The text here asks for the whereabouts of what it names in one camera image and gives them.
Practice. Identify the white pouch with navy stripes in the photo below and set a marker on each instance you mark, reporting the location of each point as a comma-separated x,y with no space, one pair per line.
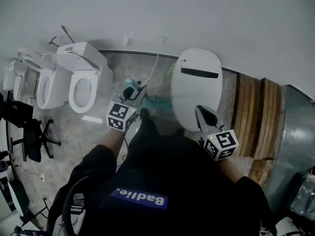
78,200

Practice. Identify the grey plastic-wrapped machine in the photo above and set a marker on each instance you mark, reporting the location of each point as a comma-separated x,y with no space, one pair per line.
304,198

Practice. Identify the black office chair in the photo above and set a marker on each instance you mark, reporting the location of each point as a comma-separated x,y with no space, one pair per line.
33,144

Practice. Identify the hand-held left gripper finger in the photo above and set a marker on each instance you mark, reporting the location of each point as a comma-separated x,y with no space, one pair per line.
125,95
142,95

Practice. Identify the green plastic item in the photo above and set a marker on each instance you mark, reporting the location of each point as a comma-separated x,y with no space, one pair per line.
171,70

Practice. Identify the white open toilet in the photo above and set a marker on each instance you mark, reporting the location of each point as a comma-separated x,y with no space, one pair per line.
44,90
83,58

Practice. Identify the person's black clothing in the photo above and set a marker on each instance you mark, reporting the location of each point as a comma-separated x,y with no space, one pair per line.
172,176

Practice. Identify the thin black rod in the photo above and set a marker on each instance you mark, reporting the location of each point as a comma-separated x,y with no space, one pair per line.
68,34

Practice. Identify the white oval closed toilet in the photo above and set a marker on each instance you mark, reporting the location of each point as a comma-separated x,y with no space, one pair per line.
197,92

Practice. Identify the person's left shoe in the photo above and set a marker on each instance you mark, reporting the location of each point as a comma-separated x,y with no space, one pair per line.
145,114

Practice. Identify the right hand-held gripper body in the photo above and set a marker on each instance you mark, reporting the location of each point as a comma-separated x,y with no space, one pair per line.
221,144

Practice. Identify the white power strip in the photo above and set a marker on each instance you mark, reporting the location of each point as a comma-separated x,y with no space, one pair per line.
42,178

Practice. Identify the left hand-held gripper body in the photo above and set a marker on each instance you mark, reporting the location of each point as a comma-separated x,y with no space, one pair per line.
118,114

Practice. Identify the slatted wooden ramp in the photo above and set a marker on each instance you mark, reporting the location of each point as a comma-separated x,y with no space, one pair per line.
269,119
246,114

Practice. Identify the small white toilet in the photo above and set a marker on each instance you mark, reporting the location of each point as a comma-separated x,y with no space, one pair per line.
12,80

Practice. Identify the white service robot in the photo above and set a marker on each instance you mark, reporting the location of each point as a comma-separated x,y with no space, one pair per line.
288,227

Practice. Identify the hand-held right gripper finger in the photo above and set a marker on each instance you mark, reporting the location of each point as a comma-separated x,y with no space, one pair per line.
199,124
218,119

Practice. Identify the person's shoe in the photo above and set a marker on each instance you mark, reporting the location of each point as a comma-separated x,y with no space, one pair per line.
179,132
145,114

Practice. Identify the teal broom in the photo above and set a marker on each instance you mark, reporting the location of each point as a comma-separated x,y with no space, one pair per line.
131,82

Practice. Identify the person's left forearm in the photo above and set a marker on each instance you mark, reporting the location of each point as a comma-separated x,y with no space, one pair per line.
114,141

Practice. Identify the person's right shoe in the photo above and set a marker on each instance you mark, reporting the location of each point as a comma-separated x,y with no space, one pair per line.
179,132

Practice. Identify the curved wooden curb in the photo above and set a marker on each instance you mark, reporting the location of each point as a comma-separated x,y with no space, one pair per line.
263,171

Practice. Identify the person's right forearm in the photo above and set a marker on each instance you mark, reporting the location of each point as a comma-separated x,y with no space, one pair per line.
229,171

